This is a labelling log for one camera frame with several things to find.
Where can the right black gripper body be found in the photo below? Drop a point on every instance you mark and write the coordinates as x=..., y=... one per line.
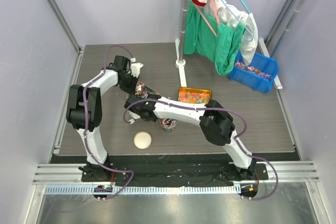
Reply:
x=150, y=119

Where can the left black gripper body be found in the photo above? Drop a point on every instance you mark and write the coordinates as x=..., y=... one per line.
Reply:
x=129, y=83

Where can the clear glass jar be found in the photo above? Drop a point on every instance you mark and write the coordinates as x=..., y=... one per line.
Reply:
x=168, y=125

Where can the round wooden jar lid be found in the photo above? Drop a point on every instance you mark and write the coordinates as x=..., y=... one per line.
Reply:
x=142, y=140

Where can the gold tin of gummy candies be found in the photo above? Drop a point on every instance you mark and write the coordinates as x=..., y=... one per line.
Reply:
x=194, y=95

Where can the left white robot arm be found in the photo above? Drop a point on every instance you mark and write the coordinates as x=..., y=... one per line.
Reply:
x=84, y=108

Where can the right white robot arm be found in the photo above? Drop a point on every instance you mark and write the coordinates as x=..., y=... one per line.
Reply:
x=220, y=126

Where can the green cloth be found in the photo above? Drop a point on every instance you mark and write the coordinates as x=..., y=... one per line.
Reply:
x=220, y=44

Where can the blue plastic bin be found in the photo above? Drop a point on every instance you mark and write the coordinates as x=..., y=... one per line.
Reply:
x=258, y=75

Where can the white cloth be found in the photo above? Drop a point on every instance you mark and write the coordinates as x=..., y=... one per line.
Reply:
x=231, y=16

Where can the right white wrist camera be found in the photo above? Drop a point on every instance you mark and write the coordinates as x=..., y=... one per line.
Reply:
x=133, y=117

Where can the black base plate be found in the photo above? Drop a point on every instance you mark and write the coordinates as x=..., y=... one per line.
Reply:
x=190, y=170

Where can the white slotted cable duct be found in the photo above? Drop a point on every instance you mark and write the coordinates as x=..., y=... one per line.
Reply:
x=89, y=189

